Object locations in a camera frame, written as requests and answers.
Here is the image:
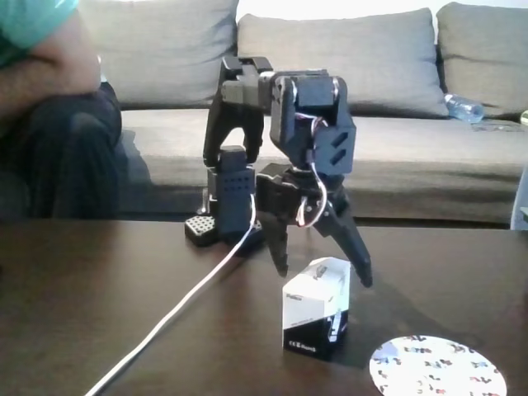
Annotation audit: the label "person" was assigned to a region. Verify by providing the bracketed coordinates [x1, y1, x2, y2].
[0, 0, 125, 220]

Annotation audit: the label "round cartoon print coaster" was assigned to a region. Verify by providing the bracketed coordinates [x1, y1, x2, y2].
[368, 332, 508, 396]

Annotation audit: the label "thin servo wires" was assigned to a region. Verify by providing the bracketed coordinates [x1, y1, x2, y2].
[295, 111, 331, 229]

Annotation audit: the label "grey sofa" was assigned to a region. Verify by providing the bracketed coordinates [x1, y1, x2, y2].
[80, 0, 528, 230]

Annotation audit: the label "white cable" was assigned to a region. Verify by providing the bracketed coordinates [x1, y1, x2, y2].
[84, 193, 259, 396]

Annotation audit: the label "grey-blue object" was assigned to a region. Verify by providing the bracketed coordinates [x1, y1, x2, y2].
[510, 163, 528, 231]

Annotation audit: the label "white and black servo box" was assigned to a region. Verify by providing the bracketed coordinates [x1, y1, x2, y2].
[282, 255, 352, 362]

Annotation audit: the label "grey sofa cushion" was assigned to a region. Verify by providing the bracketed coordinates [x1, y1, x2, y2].
[78, 0, 241, 111]
[435, 1, 528, 121]
[232, 7, 451, 121]

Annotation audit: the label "clear plastic water bottle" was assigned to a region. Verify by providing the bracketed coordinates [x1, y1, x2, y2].
[442, 92, 485, 125]

